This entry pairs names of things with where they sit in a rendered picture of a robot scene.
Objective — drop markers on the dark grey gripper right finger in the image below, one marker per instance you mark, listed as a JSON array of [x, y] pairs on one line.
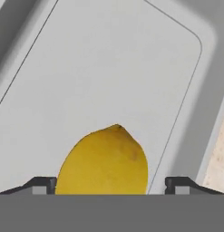
[[180, 184]]

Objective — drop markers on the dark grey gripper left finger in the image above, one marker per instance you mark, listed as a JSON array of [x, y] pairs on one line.
[[40, 184]]

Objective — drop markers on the yellow lemon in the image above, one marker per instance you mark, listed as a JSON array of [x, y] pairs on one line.
[[104, 163]]

